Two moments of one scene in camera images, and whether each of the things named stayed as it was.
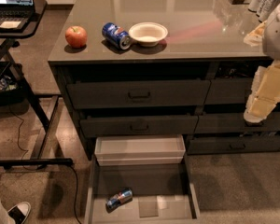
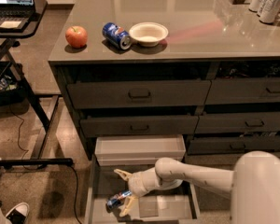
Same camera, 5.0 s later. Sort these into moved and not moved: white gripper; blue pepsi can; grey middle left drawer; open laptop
Moved: white gripper
Not moved: open laptop; blue pepsi can; grey middle left drawer
